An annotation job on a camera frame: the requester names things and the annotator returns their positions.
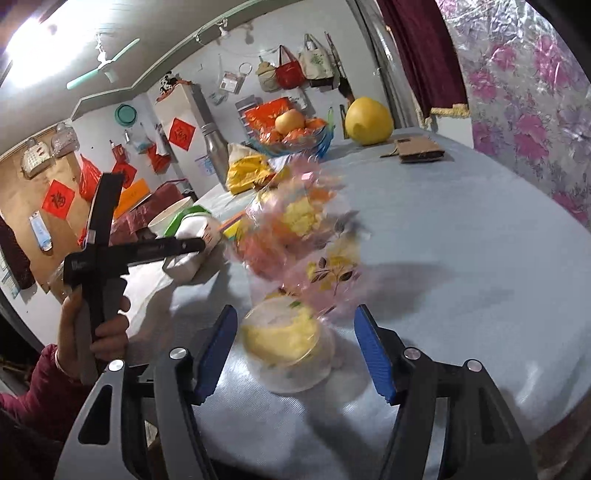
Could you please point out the small red wall ornament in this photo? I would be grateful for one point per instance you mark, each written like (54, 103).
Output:
(117, 150)

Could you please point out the wrapped orange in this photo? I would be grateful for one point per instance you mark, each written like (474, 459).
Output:
(268, 137)
(316, 123)
(300, 136)

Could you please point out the yellow red apple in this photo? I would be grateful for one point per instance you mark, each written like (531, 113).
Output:
(290, 122)

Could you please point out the white beaded handbag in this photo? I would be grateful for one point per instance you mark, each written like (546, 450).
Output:
(36, 159)

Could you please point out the red hanging cloth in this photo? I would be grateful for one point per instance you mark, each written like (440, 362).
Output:
(158, 159)

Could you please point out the black white plush toy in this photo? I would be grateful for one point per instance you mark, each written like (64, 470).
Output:
(167, 85)

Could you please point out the blue glass fruit bowl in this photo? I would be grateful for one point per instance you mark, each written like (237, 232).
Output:
(295, 148)

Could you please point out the white ceramic bowl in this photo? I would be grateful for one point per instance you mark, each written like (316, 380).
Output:
(161, 224)

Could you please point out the blue white wall item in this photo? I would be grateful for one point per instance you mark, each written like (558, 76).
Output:
(41, 230)

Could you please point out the yellow pomelo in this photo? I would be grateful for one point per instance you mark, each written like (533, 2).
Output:
(369, 122)

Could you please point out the phone in brown case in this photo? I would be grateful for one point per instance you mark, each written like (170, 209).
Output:
(418, 147)

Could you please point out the white refrigerator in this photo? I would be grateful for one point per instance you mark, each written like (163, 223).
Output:
(184, 104)

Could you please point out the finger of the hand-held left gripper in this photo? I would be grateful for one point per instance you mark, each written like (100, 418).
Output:
(166, 249)
(105, 207)

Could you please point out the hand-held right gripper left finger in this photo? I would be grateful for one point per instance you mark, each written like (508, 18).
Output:
(214, 355)

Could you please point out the hanging clear plastic bag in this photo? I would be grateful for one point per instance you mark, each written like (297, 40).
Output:
(138, 143)

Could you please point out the clear hanging handbag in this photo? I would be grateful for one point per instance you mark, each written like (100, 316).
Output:
(63, 141)

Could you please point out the dark red curtain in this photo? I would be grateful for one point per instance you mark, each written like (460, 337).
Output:
(425, 55)

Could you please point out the bright ceiling lamp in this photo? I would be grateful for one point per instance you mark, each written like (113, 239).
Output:
(37, 50)

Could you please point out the red diamond paper decoration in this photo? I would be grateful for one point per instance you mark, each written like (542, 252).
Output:
(58, 199)
(181, 134)
(124, 174)

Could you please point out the white canvas tote bag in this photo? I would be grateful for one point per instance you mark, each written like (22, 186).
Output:
(317, 62)

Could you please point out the green and white packet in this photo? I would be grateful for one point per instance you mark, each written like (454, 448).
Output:
(175, 220)

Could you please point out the dark hanging garment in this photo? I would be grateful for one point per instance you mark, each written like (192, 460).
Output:
(16, 256)

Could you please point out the steel thermos bottle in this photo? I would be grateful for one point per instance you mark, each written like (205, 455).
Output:
(214, 152)

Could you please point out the red plastic bag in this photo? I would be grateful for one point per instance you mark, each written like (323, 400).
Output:
(90, 180)

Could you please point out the orange gift box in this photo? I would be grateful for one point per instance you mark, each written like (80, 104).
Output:
(265, 113)

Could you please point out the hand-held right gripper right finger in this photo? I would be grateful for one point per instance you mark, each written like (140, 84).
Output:
(374, 355)

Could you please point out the pink printed clear plastic bag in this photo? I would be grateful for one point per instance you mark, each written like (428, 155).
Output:
(323, 272)

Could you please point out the red tote bag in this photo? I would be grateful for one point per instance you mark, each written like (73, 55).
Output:
(291, 74)

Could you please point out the yellow tissue pack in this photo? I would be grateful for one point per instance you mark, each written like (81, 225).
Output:
(247, 175)

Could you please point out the teal round basin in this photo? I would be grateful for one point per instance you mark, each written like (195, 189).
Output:
(125, 115)

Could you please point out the pink floral plastic sheet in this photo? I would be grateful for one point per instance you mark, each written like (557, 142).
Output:
(531, 101)

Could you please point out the beige hanging bag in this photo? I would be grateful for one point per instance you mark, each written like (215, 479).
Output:
(267, 76)

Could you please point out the person's left hand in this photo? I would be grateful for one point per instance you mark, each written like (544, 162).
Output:
(111, 341)

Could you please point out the long orange box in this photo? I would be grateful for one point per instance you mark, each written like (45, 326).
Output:
(134, 196)

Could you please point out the teal ceiling fan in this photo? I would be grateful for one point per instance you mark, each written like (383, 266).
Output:
(104, 67)

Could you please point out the hanging plastic packet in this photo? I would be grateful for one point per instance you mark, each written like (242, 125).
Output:
(229, 82)

